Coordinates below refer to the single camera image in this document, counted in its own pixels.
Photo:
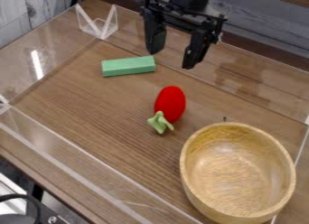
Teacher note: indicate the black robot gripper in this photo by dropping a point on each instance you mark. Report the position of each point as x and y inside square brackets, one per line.
[192, 15]

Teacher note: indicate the red toy strawberry green leaves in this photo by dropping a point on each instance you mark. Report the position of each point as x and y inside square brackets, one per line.
[169, 108]

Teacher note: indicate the green rectangular block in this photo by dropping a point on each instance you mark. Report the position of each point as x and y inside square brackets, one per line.
[129, 66]

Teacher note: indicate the wooden bowl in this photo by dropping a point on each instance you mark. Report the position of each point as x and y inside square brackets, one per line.
[238, 173]

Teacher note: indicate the clear acrylic enclosure wall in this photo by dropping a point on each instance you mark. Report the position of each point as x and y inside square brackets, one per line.
[74, 127]

